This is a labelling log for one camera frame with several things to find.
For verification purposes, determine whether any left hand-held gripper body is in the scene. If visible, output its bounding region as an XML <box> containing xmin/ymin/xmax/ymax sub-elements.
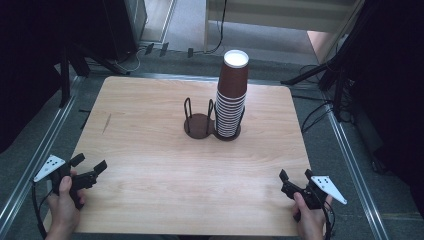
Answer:
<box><xmin>33</xmin><ymin>154</ymin><xmax>98</xmax><ymax>211</ymax></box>

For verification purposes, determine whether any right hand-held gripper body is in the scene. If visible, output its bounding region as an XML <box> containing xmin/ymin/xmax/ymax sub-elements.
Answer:
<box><xmin>280</xmin><ymin>175</ymin><xmax>348</xmax><ymax>210</ymax></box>

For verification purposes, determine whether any black wire double cup holder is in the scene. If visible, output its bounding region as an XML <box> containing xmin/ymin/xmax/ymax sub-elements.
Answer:
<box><xmin>183</xmin><ymin>97</ymin><xmax>246</xmax><ymax>142</ymax></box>

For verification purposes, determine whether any stack of brown paper cups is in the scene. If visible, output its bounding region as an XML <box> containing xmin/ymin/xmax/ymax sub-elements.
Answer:
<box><xmin>214</xmin><ymin>49</ymin><xmax>250</xmax><ymax>139</ymax></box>

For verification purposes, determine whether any person's right hand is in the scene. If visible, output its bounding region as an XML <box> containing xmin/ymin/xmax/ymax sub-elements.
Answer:
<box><xmin>292</xmin><ymin>192</ymin><xmax>334</xmax><ymax>240</ymax></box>

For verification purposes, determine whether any person's left hand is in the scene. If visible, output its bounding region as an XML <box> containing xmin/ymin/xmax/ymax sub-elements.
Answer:
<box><xmin>45</xmin><ymin>175</ymin><xmax>86</xmax><ymax>236</ymax></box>

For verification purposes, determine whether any black metal stand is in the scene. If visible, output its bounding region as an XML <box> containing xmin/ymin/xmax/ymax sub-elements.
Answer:
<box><xmin>280</xmin><ymin>0</ymin><xmax>368</xmax><ymax>123</ymax></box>
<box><xmin>58</xmin><ymin>43</ymin><xmax>131</xmax><ymax>108</ymax></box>

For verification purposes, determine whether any dark curtain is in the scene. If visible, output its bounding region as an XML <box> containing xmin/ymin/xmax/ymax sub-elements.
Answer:
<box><xmin>346</xmin><ymin>0</ymin><xmax>424</xmax><ymax>218</ymax></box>
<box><xmin>0</xmin><ymin>0</ymin><xmax>148</xmax><ymax>154</ymax></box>

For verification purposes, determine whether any right hand-held gripper cable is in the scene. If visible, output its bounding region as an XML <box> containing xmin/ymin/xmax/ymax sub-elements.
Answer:
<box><xmin>320</xmin><ymin>199</ymin><xmax>336</xmax><ymax>240</ymax></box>

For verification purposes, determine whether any hand-held gripper cable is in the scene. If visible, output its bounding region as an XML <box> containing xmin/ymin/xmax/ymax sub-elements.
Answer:
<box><xmin>30</xmin><ymin>181</ymin><xmax>54</xmax><ymax>240</ymax></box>
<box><xmin>320</xmin><ymin>199</ymin><xmax>336</xmax><ymax>240</ymax></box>

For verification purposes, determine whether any aluminium floor rail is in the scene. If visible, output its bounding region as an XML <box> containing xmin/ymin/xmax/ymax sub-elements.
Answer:
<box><xmin>0</xmin><ymin>75</ymin><xmax>84</xmax><ymax>231</ymax></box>
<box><xmin>321</xmin><ymin>103</ymin><xmax>391</xmax><ymax>240</ymax></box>

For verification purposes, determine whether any left hand-held gripper cable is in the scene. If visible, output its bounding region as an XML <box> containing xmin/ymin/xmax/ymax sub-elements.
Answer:
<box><xmin>30</xmin><ymin>181</ymin><xmax>54</xmax><ymax>240</ymax></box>

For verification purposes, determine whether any black floor cable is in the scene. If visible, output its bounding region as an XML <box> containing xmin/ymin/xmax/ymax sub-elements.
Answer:
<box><xmin>299</xmin><ymin>99</ymin><xmax>334</xmax><ymax>134</ymax></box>

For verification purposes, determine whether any white floor cable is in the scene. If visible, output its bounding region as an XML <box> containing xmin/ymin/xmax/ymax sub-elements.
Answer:
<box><xmin>114</xmin><ymin>46</ymin><xmax>143</xmax><ymax>73</ymax></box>

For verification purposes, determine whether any black hanging cable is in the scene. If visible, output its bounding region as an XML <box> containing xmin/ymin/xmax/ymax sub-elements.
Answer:
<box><xmin>194</xmin><ymin>0</ymin><xmax>229</xmax><ymax>55</ymax></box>

